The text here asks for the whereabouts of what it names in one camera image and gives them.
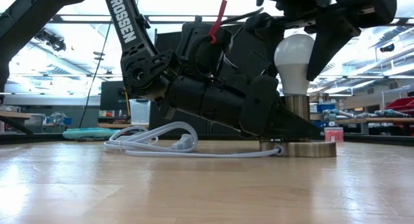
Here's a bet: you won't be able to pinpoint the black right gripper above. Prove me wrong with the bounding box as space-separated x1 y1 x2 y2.
256 0 398 82

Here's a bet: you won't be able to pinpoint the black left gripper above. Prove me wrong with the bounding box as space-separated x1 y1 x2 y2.
201 74 321 140

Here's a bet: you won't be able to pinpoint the brass lamp socket base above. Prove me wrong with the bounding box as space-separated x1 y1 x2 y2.
258 94 338 159

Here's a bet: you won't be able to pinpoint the white lightbulb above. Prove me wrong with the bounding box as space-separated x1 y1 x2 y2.
274 33 316 96

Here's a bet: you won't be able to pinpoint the blue storage bin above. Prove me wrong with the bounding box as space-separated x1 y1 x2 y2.
309 102 337 113

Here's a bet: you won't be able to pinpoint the small red box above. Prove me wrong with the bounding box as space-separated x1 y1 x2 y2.
323 126 345 143

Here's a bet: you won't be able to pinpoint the black ceiling device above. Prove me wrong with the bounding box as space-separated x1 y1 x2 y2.
379 43 397 54

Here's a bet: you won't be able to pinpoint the wooden workbench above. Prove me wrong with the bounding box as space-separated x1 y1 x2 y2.
336 116 414 136

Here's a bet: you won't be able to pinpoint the red storage bin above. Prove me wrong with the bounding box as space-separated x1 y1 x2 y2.
384 96 414 112

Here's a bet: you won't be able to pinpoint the clear plastic container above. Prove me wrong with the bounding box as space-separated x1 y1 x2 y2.
129 98 151 125

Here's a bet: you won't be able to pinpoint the black monitor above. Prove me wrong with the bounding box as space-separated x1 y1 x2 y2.
100 80 130 111

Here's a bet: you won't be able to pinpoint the teal calculator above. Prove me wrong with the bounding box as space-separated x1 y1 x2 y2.
62 126 117 140

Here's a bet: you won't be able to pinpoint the black camera cable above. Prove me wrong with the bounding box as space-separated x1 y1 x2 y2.
221 6 265 27

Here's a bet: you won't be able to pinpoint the red cable tie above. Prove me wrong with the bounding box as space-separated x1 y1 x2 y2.
208 0 228 45

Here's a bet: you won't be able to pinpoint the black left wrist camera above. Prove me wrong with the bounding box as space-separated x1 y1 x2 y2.
176 21 234 80

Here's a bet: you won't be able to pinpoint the white power cord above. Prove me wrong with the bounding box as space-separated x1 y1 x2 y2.
103 121 285 159

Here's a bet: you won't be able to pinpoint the black hanging cable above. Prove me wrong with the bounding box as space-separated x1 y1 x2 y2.
78 21 113 128

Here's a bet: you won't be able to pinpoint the black ceiling camera rig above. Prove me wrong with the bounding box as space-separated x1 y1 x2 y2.
33 27 67 52

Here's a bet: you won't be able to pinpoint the black aluminium table frame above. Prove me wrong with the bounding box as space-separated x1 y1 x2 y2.
0 132 414 146

